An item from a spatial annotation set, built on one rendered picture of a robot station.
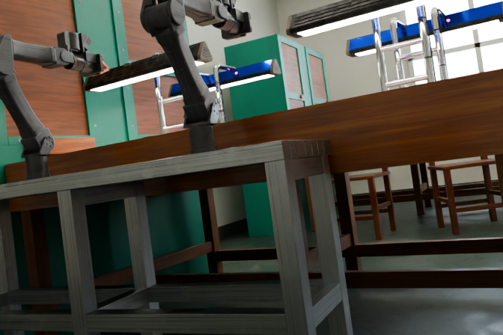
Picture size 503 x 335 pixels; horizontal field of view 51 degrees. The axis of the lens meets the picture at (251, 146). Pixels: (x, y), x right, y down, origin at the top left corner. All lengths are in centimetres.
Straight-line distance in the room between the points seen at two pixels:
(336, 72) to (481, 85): 580
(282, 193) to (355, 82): 592
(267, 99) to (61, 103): 261
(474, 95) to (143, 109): 193
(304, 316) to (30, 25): 181
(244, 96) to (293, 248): 384
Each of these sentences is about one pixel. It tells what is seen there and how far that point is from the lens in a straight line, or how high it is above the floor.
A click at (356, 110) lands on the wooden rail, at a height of 73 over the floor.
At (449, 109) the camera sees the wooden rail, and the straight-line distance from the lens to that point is 128.
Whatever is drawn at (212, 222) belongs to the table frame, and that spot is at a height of 35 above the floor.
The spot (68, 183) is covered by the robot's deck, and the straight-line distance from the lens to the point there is 138.
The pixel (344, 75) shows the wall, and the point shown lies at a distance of 699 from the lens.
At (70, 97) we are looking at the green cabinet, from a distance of 252.
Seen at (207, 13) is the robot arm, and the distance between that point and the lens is 148.
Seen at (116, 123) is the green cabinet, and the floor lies 93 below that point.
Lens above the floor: 62
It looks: 2 degrees up
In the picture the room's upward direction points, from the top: 8 degrees counter-clockwise
